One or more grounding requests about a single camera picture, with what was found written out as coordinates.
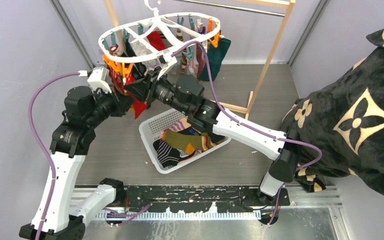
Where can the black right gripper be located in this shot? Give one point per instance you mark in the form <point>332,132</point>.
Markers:
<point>141,88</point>

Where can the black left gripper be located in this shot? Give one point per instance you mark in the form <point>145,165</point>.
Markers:
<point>122,104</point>

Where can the red penguin sock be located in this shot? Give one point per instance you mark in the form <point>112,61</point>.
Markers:
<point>137,108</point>

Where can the orange clip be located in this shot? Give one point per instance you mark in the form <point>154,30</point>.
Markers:
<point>126,70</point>
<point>120,71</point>
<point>112,64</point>

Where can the white oval clip hanger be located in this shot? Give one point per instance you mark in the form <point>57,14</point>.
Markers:
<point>175,36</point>

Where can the red snowflake sock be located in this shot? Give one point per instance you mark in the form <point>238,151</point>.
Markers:
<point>117,81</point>

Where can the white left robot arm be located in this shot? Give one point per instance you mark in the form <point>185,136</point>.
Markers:
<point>55,218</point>

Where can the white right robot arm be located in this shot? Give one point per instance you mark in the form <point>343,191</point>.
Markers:
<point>187,97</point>

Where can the red white sock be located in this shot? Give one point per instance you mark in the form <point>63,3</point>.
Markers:
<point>154,39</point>

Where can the white plastic basket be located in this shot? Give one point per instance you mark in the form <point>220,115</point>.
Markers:
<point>150,131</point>

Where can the olive green sock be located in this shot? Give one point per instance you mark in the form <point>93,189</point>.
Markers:
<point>187,143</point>

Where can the black white striped sock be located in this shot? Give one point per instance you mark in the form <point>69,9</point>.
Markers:
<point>168,156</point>

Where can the dark green sock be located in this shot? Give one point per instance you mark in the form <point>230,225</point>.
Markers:
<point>216,56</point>

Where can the metal rack rod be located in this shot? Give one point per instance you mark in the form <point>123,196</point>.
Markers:
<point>237,8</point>

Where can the black floral plush blanket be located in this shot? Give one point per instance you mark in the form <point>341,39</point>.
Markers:
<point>345,123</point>

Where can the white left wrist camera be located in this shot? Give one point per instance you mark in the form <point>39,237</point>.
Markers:
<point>97,79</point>

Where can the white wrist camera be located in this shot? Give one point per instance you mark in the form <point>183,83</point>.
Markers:
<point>167,62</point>
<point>97,79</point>

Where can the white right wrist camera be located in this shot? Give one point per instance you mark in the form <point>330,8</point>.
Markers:
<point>167,62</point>

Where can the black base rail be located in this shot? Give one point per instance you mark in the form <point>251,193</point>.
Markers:
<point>196,202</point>

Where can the wooden drying rack frame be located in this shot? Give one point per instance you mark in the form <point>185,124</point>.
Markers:
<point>287,5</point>

